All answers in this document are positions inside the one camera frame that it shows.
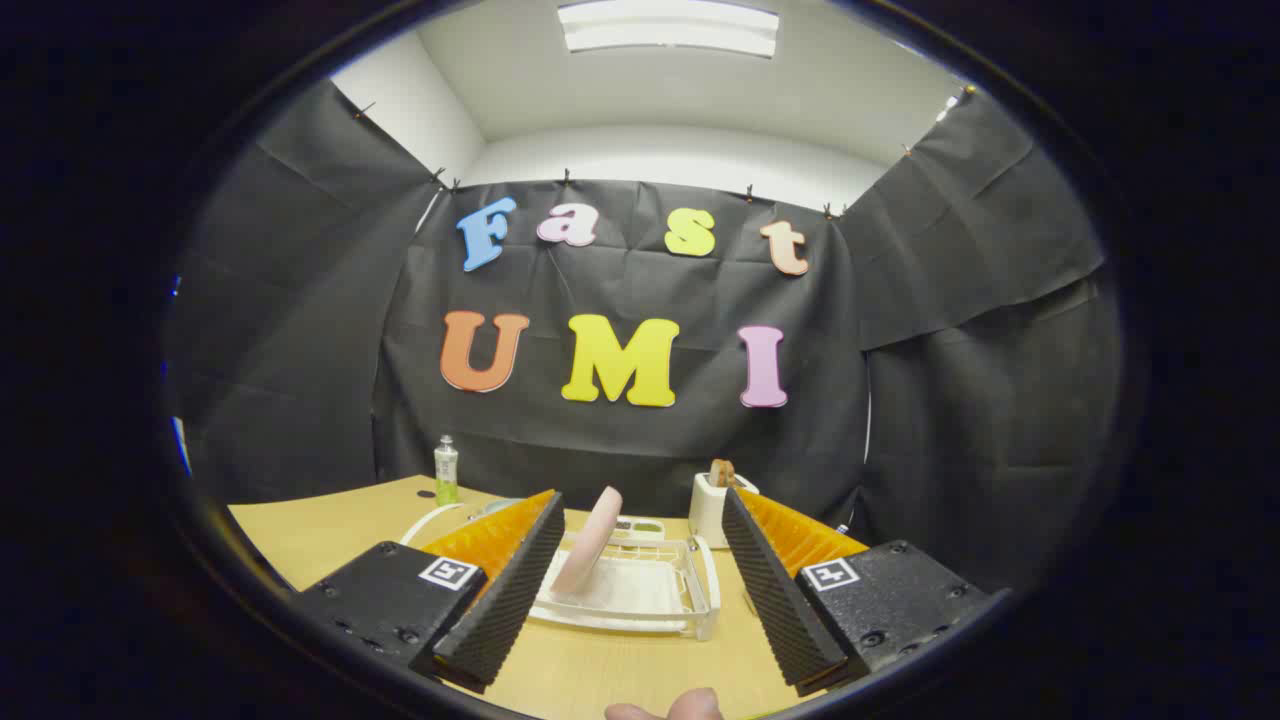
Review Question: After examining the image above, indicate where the white toaster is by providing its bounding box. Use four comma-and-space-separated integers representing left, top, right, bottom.
688, 472, 759, 549

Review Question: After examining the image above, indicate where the pink plate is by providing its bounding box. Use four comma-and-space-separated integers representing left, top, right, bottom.
550, 487, 623, 598

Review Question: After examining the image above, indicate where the clear bottle green liquid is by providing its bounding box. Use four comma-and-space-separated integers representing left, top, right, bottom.
434, 435, 460, 506

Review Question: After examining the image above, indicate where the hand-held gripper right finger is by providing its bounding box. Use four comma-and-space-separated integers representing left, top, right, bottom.
722, 487, 991, 698

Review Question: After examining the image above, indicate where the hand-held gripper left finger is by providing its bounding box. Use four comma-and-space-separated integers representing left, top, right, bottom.
290, 490, 566, 696

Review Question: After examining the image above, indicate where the black backdrop cloth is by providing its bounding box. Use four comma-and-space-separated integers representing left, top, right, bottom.
165, 80, 1126, 591

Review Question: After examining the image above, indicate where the white wire dish rack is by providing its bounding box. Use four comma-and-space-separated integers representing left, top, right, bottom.
530, 535, 703, 633

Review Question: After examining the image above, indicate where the ceiling light panel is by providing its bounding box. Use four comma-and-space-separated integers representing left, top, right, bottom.
557, 0, 781, 58

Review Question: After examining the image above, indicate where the white drain tray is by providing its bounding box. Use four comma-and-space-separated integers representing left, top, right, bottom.
400, 503, 723, 641

